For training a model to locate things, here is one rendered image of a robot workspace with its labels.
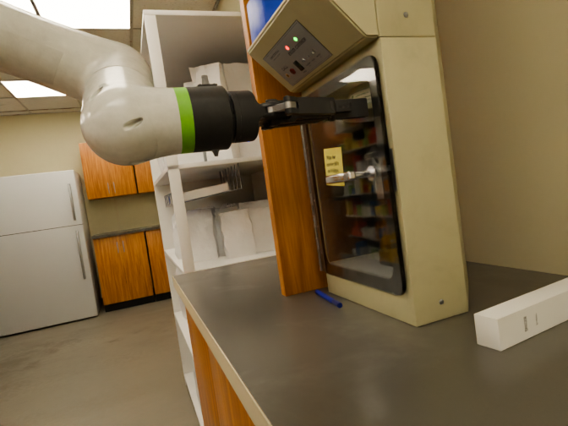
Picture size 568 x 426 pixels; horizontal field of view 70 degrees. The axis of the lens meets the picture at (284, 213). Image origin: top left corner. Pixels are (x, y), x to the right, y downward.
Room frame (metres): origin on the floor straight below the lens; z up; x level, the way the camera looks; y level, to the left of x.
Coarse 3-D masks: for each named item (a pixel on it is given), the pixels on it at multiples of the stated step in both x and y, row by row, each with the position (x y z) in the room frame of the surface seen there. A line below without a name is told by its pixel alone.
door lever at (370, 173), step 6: (372, 168) 0.69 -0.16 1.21; (336, 174) 0.72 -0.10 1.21; (342, 174) 0.70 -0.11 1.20; (348, 174) 0.68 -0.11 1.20; (354, 174) 0.68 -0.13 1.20; (360, 174) 0.69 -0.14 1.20; (366, 174) 0.69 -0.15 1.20; (372, 174) 0.70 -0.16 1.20; (330, 180) 0.74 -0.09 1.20; (336, 180) 0.72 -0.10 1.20; (342, 180) 0.70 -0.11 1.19; (348, 180) 0.68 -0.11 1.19; (372, 180) 0.70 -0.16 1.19
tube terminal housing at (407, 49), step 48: (384, 0) 0.66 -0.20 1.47; (432, 0) 0.74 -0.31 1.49; (384, 48) 0.66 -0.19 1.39; (432, 48) 0.69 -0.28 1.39; (384, 96) 0.66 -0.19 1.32; (432, 96) 0.69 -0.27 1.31; (432, 144) 0.68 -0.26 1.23; (432, 192) 0.68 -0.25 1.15; (432, 240) 0.67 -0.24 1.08; (336, 288) 0.91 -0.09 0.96; (432, 288) 0.67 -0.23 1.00
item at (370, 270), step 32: (352, 64) 0.72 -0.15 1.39; (320, 96) 0.84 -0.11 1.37; (352, 96) 0.73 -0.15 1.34; (320, 128) 0.86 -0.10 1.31; (352, 128) 0.74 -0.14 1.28; (384, 128) 0.66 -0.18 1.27; (320, 160) 0.88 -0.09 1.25; (352, 160) 0.76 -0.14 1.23; (384, 160) 0.66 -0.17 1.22; (320, 192) 0.90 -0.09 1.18; (352, 192) 0.77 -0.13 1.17; (384, 192) 0.67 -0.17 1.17; (320, 224) 0.92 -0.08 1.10; (352, 224) 0.79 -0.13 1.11; (384, 224) 0.69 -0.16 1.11; (352, 256) 0.80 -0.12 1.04; (384, 256) 0.70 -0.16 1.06; (384, 288) 0.71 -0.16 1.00
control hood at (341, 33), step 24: (288, 0) 0.69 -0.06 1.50; (312, 0) 0.65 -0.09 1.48; (336, 0) 0.63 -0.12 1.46; (360, 0) 0.65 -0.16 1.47; (288, 24) 0.74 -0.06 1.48; (312, 24) 0.70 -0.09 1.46; (336, 24) 0.66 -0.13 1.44; (360, 24) 0.65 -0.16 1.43; (264, 48) 0.86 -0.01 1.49; (336, 48) 0.72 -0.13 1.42; (360, 48) 0.70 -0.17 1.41; (312, 72) 0.82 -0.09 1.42
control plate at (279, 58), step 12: (300, 24) 0.72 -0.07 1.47; (288, 36) 0.77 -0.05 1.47; (300, 36) 0.75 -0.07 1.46; (312, 36) 0.73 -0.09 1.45; (276, 48) 0.83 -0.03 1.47; (300, 48) 0.78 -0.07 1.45; (312, 48) 0.76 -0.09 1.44; (324, 48) 0.73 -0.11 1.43; (264, 60) 0.89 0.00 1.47; (276, 60) 0.86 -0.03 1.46; (288, 60) 0.84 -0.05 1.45; (300, 60) 0.81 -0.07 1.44; (312, 60) 0.79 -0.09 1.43; (324, 60) 0.76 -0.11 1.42; (288, 72) 0.87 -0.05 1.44; (300, 72) 0.85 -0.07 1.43
